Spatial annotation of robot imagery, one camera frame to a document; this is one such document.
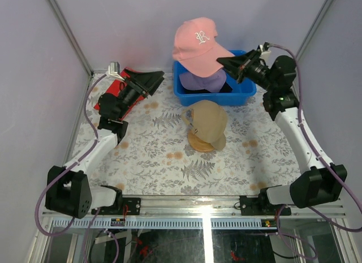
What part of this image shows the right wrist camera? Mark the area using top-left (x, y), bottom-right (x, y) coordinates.
top-left (257, 42), bottom-right (271, 61)

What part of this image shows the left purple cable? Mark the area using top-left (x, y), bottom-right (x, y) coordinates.
top-left (34, 73), bottom-right (119, 262)

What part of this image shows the floral table mat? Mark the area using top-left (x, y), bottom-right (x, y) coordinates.
top-left (61, 71), bottom-right (322, 196)

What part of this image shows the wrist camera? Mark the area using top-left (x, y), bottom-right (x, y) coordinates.
top-left (257, 42), bottom-right (271, 61)
top-left (106, 62), bottom-right (121, 80)

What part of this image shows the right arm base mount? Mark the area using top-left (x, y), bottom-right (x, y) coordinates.
top-left (233, 188), bottom-right (293, 216)

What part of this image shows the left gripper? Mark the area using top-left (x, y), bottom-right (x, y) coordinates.
top-left (117, 70), bottom-right (164, 120)

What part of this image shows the aluminium front rail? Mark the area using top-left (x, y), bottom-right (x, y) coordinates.
top-left (42, 195), bottom-right (347, 230)

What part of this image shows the pink baseball cap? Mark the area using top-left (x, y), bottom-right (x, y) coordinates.
top-left (173, 17), bottom-right (233, 77)

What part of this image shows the red folded cloth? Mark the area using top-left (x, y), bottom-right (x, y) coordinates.
top-left (94, 69), bottom-right (144, 120)

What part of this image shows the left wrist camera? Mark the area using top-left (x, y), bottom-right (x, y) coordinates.
top-left (106, 62), bottom-right (121, 80)

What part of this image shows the black cap in bin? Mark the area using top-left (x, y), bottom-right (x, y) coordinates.
top-left (184, 83), bottom-right (232, 94)

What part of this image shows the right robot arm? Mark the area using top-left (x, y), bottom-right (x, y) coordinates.
top-left (217, 50), bottom-right (347, 215)

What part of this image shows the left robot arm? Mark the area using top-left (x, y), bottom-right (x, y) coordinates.
top-left (45, 62), bottom-right (164, 219)

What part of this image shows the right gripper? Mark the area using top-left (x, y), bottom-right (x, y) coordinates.
top-left (216, 50), bottom-right (275, 93)

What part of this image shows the blue plastic bin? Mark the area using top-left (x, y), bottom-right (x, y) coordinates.
top-left (173, 61), bottom-right (257, 106)

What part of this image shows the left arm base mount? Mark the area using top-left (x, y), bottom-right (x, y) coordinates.
top-left (99, 189), bottom-right (141, 217)

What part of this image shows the wooden hat stand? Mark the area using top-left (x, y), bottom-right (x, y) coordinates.
top-left (187, 131), bottom-right (226, 153)

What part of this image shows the purple LA baseball cap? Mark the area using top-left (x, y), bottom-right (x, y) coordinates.
top-left (179, 69), bottom-right (227, 93)

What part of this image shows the beige baseball cap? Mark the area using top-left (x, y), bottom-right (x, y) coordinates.
top-left (181, 100), bottom-right (228, 143)

